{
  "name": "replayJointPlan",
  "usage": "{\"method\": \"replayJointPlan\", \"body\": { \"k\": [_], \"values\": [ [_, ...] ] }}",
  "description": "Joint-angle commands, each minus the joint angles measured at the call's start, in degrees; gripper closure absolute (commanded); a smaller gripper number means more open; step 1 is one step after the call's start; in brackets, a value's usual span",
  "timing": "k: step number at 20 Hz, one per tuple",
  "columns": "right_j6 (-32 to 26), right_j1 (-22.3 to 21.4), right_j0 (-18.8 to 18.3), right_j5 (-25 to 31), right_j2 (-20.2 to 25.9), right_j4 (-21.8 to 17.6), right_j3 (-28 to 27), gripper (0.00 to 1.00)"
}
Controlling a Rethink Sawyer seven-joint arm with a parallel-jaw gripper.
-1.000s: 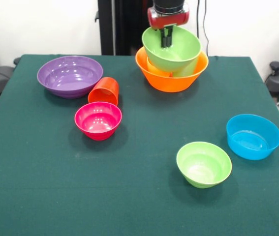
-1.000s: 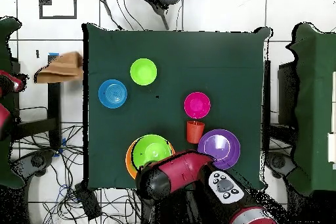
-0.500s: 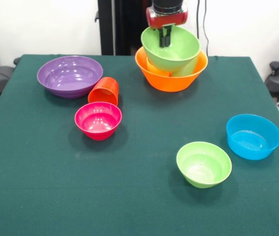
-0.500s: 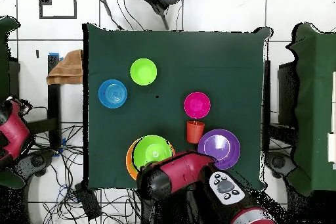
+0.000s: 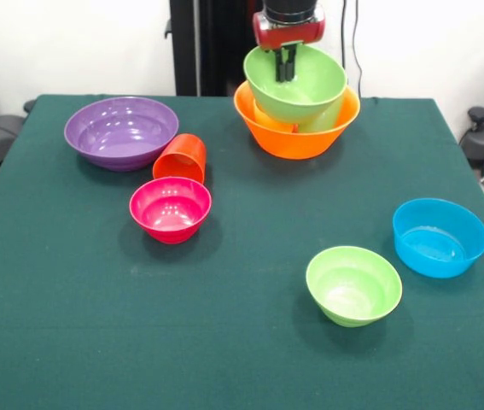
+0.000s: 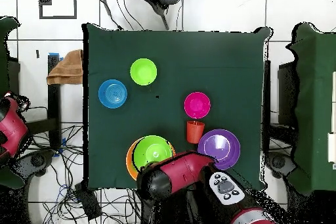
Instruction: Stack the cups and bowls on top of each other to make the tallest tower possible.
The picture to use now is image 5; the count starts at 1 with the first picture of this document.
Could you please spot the large orange bowl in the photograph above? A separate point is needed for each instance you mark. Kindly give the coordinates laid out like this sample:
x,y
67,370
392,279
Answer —
x,y
297,145

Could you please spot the blue bowl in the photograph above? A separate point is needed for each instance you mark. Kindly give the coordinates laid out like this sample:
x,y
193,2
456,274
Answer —
x,y
438,239

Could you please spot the green cup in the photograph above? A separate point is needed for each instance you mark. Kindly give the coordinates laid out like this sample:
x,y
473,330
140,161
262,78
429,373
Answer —
x,y
324,121

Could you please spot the large green bowl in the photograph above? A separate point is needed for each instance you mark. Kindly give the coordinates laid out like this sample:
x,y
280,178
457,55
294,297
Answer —
x,y
318,85

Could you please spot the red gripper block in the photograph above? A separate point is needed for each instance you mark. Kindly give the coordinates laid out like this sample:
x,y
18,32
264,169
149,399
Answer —
x,y
288,34

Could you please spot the yellow cup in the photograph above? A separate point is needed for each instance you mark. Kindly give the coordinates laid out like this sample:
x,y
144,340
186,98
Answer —
x,y
267,121

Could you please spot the purple bowl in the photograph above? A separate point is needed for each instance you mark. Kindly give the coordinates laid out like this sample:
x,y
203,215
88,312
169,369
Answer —
x,y
122,132

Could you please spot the small green bowl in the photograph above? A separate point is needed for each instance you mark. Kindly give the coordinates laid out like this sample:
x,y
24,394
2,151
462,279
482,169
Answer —
x,y
352,290

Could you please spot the red-orange cup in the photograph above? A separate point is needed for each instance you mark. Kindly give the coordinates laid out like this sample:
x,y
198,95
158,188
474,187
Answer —
x,y
182,160

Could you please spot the pink bowl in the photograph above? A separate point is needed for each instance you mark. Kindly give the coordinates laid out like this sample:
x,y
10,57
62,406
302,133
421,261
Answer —
x,y
170,213

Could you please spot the dark green table cloth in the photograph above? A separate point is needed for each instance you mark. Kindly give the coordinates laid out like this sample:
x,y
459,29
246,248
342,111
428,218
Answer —
x,y
139,320

